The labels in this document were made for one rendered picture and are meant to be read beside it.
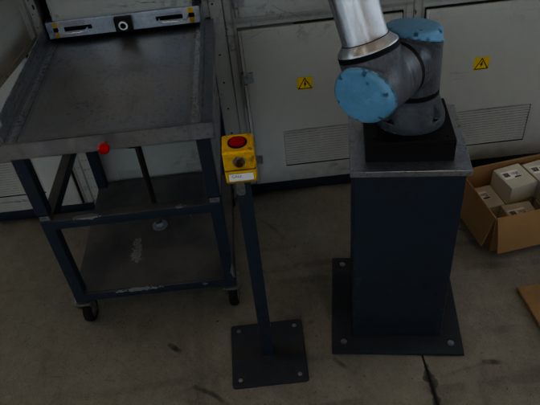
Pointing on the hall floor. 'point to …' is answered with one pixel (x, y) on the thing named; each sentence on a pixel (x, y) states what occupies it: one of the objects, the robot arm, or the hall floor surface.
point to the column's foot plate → (340, 338)
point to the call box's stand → (255, 348)
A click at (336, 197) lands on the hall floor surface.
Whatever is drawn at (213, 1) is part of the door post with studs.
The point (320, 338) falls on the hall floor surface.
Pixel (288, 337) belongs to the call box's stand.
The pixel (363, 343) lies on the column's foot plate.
